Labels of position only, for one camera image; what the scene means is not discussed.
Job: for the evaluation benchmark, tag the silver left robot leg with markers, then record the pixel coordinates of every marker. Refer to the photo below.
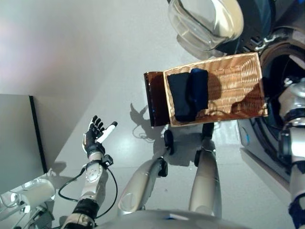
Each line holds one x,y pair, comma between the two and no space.
140,181

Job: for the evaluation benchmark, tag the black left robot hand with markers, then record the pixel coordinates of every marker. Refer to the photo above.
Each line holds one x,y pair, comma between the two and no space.
91,140

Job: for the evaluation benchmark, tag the white machine with clear parts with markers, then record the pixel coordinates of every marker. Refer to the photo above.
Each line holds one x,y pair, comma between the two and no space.
35,193

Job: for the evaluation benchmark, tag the round washing machine door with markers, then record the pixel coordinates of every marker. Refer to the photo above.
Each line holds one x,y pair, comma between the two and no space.
205,28

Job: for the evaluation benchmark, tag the blue cloth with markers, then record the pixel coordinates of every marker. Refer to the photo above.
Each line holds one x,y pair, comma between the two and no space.
200,88

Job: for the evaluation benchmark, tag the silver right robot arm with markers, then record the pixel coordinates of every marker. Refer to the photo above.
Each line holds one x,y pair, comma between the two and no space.
295,148

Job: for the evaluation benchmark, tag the energy label sticker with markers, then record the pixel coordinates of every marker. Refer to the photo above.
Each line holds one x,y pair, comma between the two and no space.
245,137

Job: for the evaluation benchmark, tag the glossy brown stool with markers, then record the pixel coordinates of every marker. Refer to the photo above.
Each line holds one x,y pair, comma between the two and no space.
157,100

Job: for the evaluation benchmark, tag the black cloth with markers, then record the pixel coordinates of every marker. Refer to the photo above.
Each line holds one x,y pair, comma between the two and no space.
179,95

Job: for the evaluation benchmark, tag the silver right robot leg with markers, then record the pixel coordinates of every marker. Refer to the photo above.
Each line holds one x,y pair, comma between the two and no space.
206,176

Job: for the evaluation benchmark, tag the grey cabinet with black edge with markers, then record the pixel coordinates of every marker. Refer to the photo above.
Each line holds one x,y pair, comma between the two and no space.
19,143

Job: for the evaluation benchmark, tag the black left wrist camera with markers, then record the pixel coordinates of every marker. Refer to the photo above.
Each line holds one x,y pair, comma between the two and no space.
107,160

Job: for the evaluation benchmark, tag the dark grey washing machine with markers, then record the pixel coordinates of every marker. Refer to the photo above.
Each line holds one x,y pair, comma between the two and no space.
269,133

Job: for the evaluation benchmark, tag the rectangular wicker laundry basket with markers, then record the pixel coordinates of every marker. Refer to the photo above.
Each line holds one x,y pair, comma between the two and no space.
233,83

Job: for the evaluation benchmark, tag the grey robot torso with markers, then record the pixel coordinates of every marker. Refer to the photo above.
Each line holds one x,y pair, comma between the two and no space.
190,220

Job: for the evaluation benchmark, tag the silver robot leg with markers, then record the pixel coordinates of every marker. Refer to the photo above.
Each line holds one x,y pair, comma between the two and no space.
140,181
206,176

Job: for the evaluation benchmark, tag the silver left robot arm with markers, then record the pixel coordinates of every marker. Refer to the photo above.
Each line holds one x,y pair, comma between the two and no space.
91,176

